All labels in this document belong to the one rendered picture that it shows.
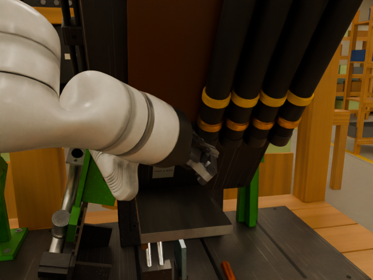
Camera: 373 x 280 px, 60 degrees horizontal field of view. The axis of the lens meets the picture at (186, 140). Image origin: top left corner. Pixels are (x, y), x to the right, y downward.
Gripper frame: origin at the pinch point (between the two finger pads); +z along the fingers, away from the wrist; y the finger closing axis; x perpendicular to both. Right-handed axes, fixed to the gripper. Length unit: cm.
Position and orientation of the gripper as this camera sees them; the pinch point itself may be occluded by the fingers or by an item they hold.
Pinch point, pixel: (207, 153)
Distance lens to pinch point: 48.8
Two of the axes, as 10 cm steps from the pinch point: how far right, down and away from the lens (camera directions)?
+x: -6.8, 6.9, 2.5
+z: 5.1, 2.0, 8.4
